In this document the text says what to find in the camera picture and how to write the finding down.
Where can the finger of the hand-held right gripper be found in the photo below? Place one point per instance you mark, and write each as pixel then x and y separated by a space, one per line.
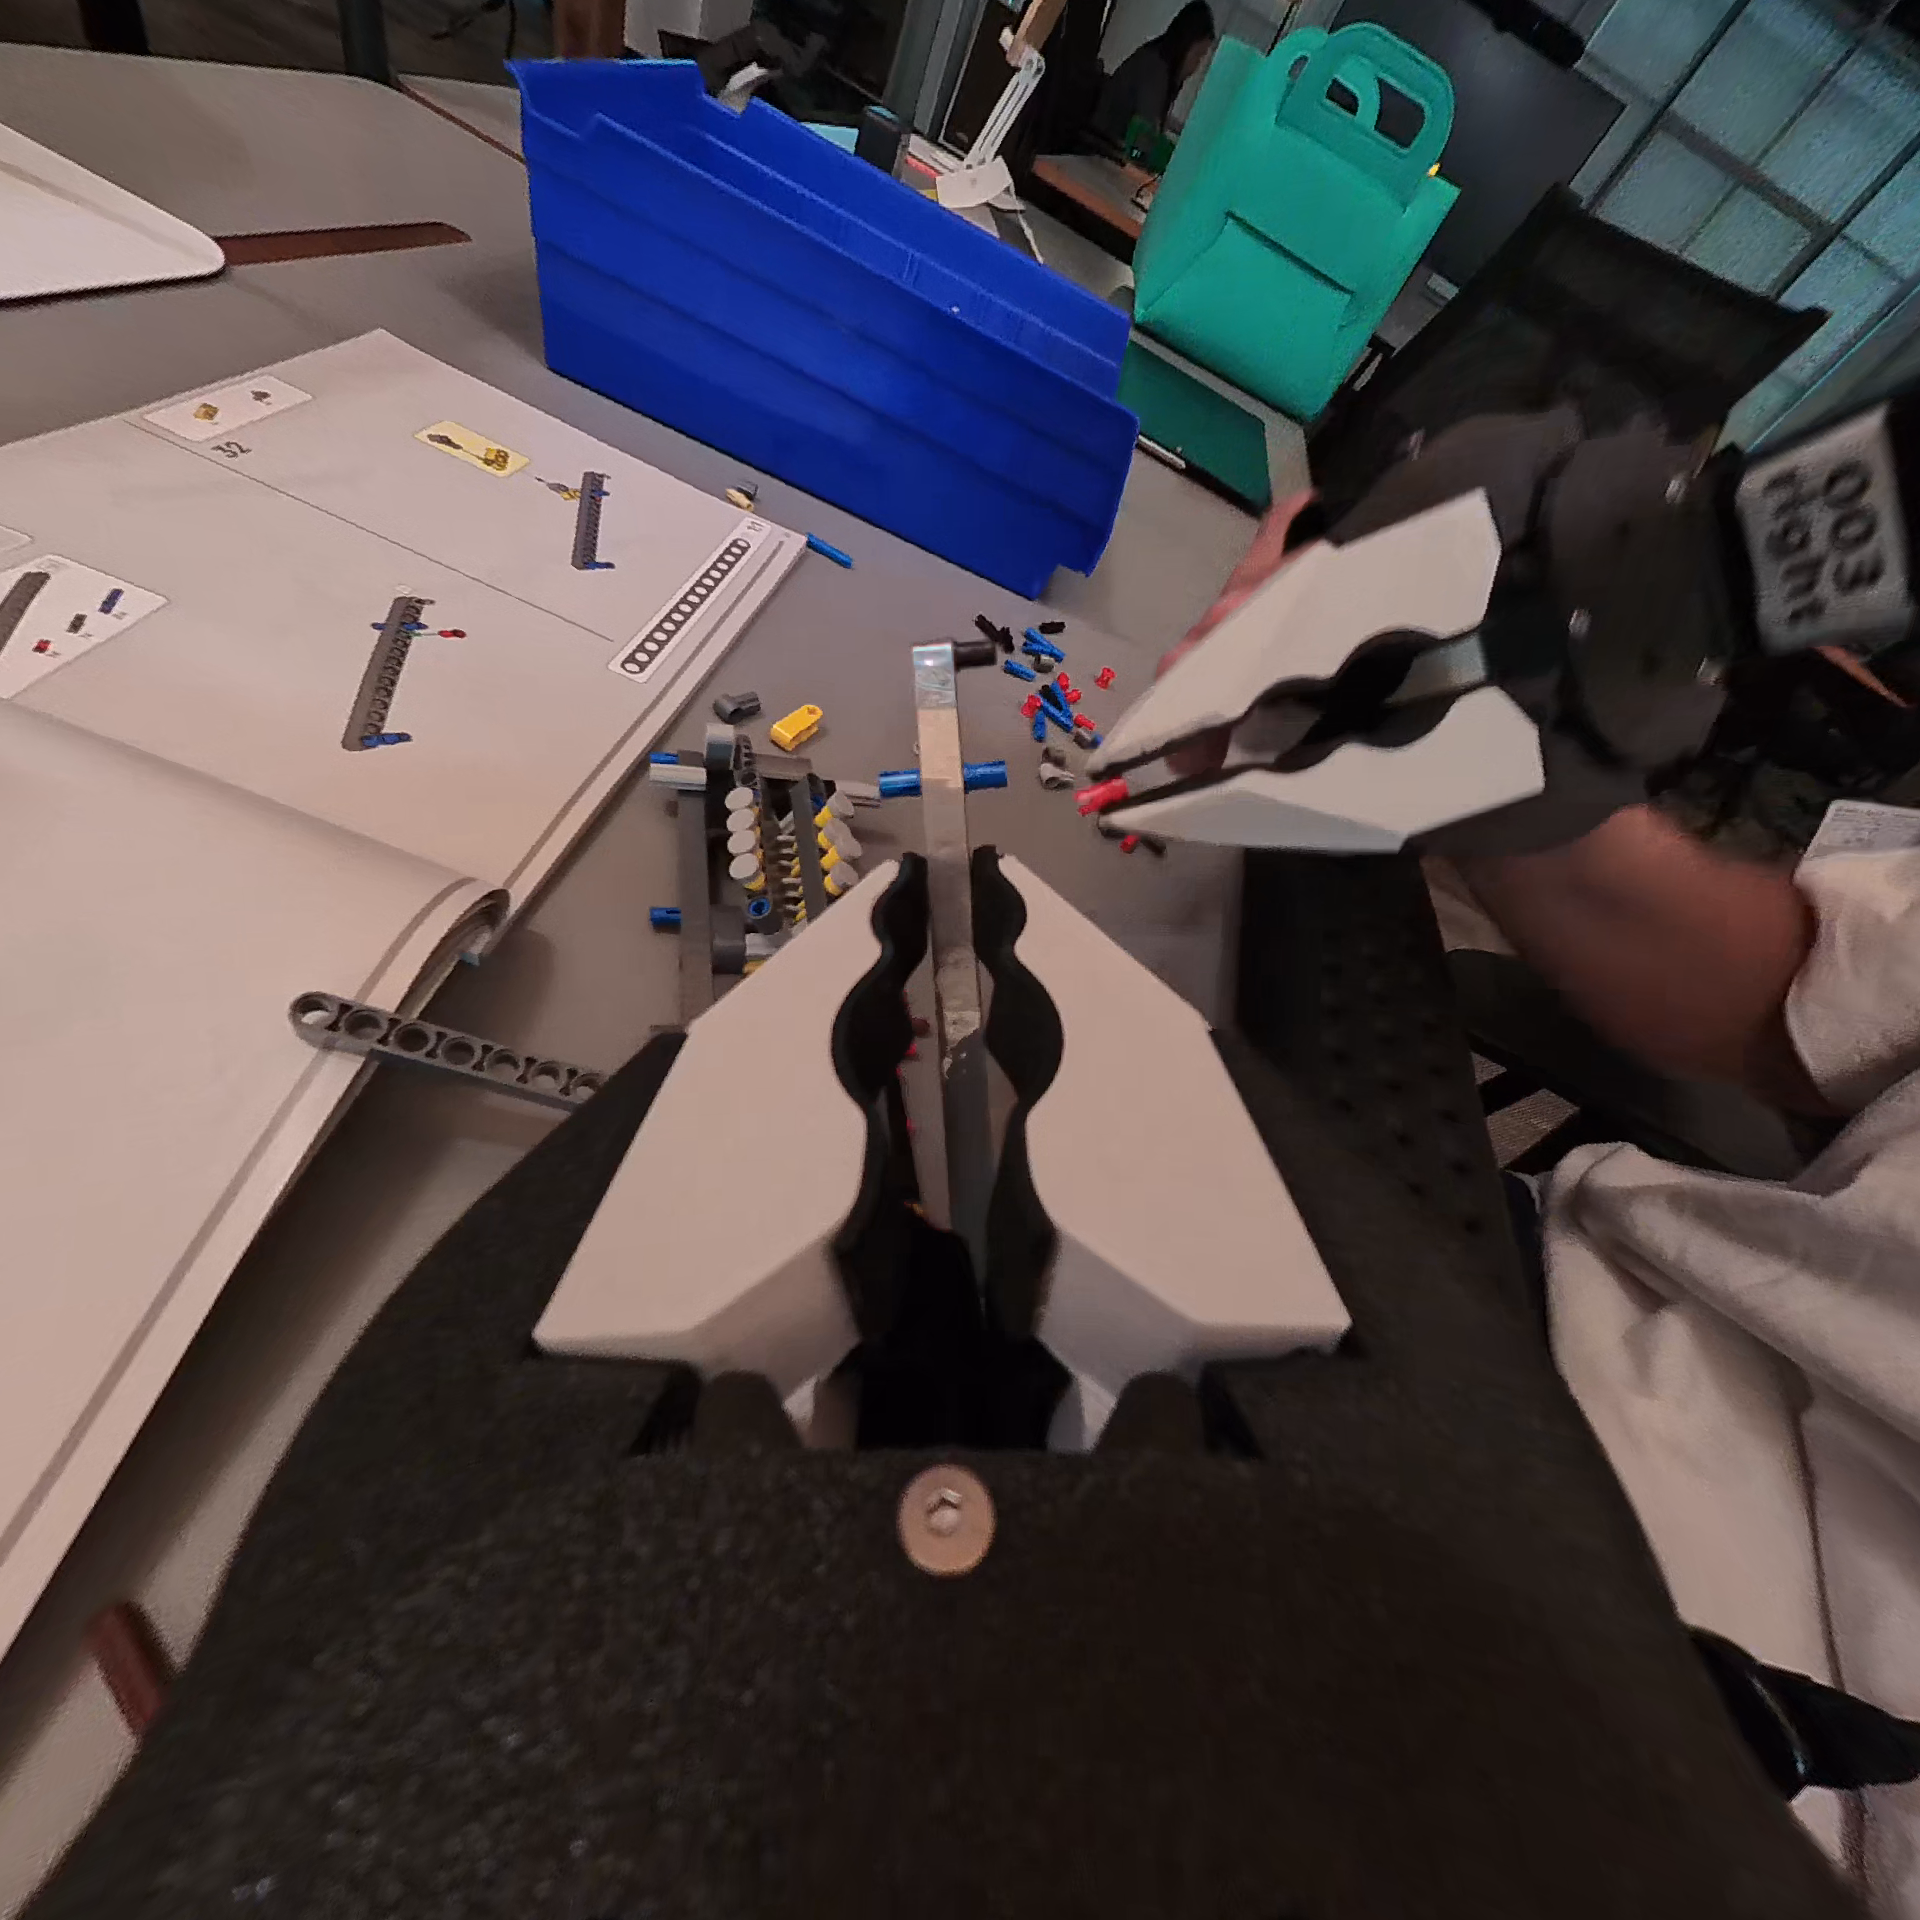
pixel 1391 781
pixel 1350 601

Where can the blue storage bin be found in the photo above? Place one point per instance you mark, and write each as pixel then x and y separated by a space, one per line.
pixel 822 328

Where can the person's right forearm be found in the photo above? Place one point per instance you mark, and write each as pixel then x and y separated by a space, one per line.
pixel 1655 947

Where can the red small lego bush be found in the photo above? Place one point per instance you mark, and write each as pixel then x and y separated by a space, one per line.
pixel 1098 798

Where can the white book stand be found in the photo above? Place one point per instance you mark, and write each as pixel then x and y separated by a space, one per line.
pixel 76 227

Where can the open lego instruction booklet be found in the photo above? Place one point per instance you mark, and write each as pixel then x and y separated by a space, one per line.
pixel 229 750

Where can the brown lego axle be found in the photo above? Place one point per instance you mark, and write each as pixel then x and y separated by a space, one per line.
pixel 133 1671

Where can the yellow lego connector block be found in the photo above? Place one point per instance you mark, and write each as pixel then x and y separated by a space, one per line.
pixel 793 729

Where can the person's right hand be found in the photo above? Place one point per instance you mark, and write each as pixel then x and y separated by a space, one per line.
pixel 1245 577

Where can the black mesh office chair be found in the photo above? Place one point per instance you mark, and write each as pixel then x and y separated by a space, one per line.
pixel 1620 301

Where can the grey lego car chassis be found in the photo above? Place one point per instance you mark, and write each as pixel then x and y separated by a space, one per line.
pixel 750 854

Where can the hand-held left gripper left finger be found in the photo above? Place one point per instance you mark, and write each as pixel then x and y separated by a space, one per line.
pixel 720 1196

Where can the pile of small lego pins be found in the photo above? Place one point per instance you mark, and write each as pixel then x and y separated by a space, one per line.
pixel 1051 673

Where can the long dark grey lego beam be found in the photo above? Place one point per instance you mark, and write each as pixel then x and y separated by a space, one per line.
pixel 952 840
pixel 434 1043

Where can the small black box device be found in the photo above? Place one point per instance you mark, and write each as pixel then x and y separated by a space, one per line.
pixel 883 142

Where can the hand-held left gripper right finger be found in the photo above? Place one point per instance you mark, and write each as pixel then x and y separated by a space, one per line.
pixel 1169 1196

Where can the teal felt bag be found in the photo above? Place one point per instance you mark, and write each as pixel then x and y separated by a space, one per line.
pixel 1288 272

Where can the curved wooden desk lamp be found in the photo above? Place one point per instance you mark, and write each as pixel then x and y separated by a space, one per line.
pixel 999 109

